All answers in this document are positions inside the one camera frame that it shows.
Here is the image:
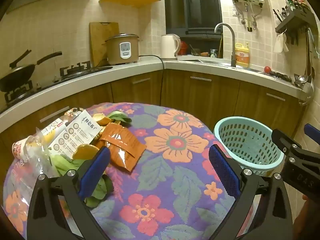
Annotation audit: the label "black frying pan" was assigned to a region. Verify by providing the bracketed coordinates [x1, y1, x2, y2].
[0, 51, 63, 92]

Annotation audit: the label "dark window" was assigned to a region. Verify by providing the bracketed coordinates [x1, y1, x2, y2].
[164, 0, 223, 39]

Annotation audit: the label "crumpled shiny snack wrapper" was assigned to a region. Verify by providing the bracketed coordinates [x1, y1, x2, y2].
[64, 107, 87, 120]

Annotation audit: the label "large orange peel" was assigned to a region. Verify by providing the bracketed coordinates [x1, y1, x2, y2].
[72, 144, 100, 160]

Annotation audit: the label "dark oblong utensil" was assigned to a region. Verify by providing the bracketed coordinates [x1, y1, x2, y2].
[269, 71, 292, 82]

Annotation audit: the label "white printed paper package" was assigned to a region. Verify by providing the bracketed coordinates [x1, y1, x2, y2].
[47, 109, 103, 158]

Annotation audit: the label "row of condiment bottles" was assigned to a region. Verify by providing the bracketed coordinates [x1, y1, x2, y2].
[285, 0, 308, 13]

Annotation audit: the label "metal ladle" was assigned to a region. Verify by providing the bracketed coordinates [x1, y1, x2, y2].
[297, 27, 316, 105]

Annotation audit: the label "metal faucet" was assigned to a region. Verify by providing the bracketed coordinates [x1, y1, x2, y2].
[214, 23, 237, 67]

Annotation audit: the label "black power cord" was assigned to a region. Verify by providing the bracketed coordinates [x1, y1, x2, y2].
[139, 55, 165, 105]

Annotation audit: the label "yellow detergent bottle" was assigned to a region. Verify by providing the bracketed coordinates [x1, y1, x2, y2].
[234, 42, 250, 68]

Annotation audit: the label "green vegetable leaf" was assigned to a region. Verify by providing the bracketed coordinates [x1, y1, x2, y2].
[106, 110, 133, 125]

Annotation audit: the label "dark wall shelf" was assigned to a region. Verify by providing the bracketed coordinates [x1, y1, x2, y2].
[275, 10, 315, 34]

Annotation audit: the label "floral tablecloth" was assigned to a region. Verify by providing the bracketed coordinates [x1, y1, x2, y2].
[2, 102, 295, 240]

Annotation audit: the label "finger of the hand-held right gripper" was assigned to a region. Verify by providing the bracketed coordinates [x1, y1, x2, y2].
[271, 129, 304, 159]
[304, 123, 320, 140]

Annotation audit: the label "teal plastic basket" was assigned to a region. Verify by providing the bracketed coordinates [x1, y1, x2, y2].
[213, 116, 285, 177]

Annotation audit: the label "patterned paper cup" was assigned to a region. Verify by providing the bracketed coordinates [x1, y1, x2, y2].
[12, 136, 34, 159]

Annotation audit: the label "wooden base cabinets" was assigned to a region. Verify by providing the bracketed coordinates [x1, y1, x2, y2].
[0, 69, 308, 155]

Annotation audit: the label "wooden cutting board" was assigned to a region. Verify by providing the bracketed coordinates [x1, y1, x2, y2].
[89, 22, 120, 67]

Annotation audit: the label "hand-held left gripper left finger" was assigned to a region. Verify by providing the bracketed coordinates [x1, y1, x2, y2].
[27, 146, 112, 240]

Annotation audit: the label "black gas stove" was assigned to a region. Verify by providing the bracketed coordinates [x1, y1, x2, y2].
[0, 61, 113, 110]

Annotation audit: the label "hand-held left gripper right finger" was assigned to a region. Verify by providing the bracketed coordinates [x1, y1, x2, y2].
[209, 144, 294, 240]

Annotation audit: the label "person's right hand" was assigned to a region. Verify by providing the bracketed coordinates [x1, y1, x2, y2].
[293, 194, 320, 233]

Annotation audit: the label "white electric kettle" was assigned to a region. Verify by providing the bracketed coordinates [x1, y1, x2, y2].
[161, 34, 181, 60]

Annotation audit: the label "steel sink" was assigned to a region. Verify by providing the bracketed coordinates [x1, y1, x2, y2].
[177, 55, 263, 72]

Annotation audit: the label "clear plastic bag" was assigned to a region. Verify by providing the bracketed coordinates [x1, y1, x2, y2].
[24, 120, 68, 178]

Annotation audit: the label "brown rice cooker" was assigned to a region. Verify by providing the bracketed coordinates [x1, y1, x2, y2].
[104, 33, 140, 65]

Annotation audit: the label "orange foil snack wrapper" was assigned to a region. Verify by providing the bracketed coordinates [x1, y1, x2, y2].
[96, 124, 147, 172]

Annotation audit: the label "white hanging cloth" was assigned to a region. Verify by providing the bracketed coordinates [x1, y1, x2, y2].
[273, 33, 287, 53]

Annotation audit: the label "green bok choy leaves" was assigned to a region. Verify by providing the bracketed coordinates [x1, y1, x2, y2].
[85, 174, 114, 208]
[49, 155, 87, 177]

